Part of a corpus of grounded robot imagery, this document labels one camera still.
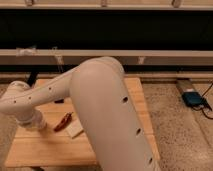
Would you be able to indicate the white ceramic cup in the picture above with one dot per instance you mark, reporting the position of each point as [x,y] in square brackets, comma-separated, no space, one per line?
[38,126]

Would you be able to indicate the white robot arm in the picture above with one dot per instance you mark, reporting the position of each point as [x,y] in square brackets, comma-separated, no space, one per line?
[104,107]

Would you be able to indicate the black rectangular phone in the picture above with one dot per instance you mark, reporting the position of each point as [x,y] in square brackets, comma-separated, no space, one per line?
[59,101]

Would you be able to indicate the red chili pepper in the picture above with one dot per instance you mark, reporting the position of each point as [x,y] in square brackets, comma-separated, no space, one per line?
[66,120]

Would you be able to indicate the blue power box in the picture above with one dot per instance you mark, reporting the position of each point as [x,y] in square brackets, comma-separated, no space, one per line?
[192,99]

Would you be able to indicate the wooden table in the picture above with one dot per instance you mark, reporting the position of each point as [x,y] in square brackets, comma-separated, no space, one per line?
[47,148]

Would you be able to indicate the black table leg bracket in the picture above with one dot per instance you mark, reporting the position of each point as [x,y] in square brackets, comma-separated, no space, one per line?
[32,78]

